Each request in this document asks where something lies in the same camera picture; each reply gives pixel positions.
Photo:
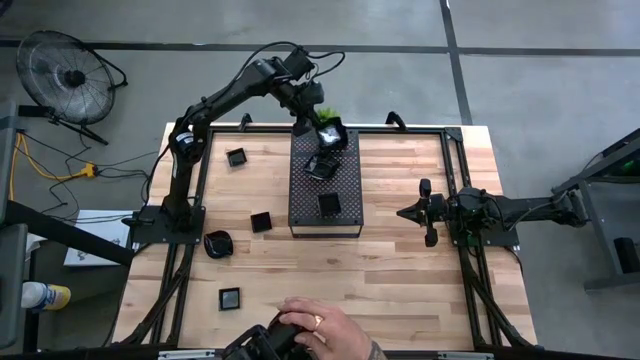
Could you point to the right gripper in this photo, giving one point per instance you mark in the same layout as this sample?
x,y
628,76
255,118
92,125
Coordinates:
x,y
437,212

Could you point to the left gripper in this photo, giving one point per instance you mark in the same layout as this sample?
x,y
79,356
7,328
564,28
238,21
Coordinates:
x,y
307,99

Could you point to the black wavy square mini plate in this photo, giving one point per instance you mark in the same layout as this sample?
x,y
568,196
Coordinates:
x,y
334,140

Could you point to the black rounded wavy mini plate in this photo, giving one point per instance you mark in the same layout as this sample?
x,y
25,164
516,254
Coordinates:
x,y
322,167
218,245

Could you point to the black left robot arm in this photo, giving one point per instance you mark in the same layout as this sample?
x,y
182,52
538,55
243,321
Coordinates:
x,y
223,102

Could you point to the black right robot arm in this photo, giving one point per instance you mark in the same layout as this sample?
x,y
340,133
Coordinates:
x,y
525,212

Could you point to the black perforated metal rack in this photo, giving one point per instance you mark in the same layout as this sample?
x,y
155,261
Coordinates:
x,y
350,200

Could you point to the person's hand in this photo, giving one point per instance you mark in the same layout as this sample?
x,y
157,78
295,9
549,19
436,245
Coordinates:
x,y
335,330

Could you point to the black metal cart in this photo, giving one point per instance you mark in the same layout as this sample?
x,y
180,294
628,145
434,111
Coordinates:
x,y
600,230

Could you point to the black handheld device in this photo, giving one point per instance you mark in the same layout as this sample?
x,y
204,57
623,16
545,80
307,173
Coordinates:
x,y
260,345

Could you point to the black cylinder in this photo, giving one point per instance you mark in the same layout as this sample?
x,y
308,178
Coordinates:
x,y
627,255

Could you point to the white cardboard box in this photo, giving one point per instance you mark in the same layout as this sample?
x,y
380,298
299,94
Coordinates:
x,y
100,222

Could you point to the black floor fan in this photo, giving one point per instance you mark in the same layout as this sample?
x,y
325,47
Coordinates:
x,y
65,77

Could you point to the black stand beam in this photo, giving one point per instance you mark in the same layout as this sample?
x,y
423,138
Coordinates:
x,y
50,232

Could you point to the white and yellow bottle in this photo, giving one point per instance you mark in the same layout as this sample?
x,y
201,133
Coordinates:
x,y
45,296

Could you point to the grey cabinet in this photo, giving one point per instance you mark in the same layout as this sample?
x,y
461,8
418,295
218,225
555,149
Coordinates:
x,y
12,285

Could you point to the black aluminium table frame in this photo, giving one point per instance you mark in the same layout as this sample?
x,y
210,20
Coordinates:
x,y
400,131

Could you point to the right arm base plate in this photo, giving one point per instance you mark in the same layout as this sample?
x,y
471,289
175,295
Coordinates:
x,y
505,235

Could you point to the silver table bracket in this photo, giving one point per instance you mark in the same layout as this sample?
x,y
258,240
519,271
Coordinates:
x,y
465,356
186,354

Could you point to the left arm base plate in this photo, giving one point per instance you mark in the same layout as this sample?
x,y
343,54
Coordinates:
x,y
145,235

